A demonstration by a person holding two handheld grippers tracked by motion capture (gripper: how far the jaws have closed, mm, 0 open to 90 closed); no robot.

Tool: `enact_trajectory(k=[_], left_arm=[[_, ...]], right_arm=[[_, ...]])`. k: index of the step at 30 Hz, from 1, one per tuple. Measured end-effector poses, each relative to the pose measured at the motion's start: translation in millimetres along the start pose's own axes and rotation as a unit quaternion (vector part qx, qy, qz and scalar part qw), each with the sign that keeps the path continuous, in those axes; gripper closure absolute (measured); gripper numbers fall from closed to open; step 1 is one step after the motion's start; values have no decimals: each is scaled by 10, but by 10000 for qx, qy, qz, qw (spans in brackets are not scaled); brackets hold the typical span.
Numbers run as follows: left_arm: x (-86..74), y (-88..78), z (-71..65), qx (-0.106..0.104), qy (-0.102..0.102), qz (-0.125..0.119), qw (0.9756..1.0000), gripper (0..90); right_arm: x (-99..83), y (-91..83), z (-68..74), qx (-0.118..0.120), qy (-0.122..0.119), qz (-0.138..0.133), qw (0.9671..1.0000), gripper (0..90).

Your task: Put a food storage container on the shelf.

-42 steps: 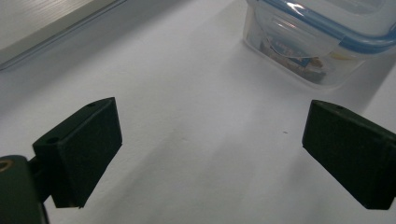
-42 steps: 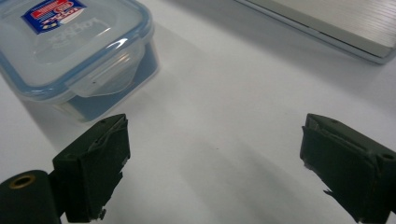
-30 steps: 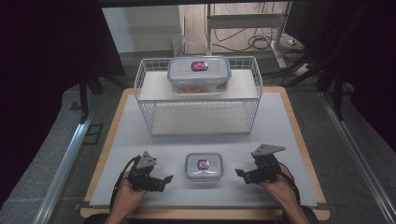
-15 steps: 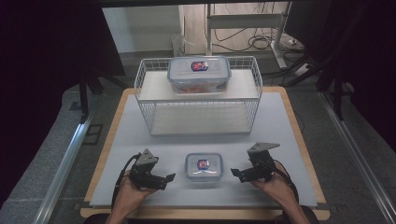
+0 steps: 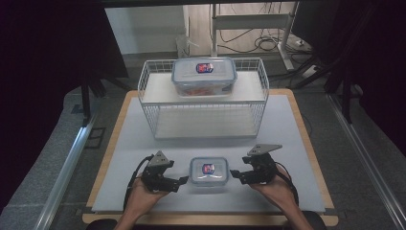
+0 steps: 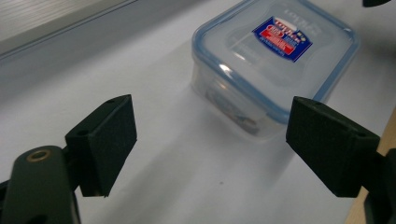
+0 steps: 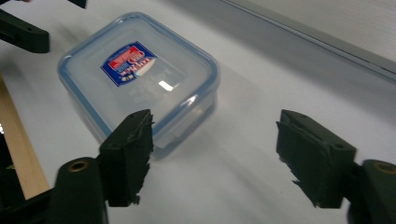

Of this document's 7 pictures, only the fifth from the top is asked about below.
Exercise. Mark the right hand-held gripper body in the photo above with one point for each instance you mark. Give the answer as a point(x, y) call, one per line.
point(263, 166)

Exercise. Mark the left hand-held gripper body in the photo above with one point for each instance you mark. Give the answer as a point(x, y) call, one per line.
point(156, 169)

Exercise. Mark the small clear food container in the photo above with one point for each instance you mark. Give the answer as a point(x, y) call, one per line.
point(209, 171)

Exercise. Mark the large clear food container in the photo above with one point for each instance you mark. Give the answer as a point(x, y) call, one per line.
point(204, 76)

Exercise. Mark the person's left hand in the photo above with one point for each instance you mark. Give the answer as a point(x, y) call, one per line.
point(143, 198)

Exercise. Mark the person's right hand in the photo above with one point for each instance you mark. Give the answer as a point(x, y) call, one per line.
point(277, 191)

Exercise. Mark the white table mat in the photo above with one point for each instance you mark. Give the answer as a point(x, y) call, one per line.
point(127, 153)

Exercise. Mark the black floor plate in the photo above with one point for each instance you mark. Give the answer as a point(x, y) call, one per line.
point(95, 138)

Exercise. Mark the black metal stand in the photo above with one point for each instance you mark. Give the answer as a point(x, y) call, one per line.
point(86, 99)
point(346, 96)

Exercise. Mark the white power strip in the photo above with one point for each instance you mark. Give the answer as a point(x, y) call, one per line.
point(309, 71)

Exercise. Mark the aluminium rail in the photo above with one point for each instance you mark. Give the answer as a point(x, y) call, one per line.
point(63, 172)
point(367, 156)

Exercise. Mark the white metal desk frame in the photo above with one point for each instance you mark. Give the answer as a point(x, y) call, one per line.
point(252, 21)

